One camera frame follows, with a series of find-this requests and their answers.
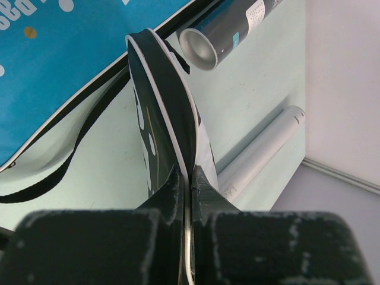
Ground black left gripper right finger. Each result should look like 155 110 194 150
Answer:
191 166 373 284

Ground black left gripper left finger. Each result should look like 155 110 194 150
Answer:
1 167 184 284

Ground white shuttlecock tube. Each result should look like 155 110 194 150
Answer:
218 106 306 202

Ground black sport racket cover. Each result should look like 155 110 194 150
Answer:
125 28 219 284

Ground blue sport racket cover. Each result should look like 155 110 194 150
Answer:
0 0 226 205

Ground black shuttlecock tube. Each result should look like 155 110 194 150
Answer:
179 0 280 71

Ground grey aluminium frame post right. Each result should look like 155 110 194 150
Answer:
302 158 379 196

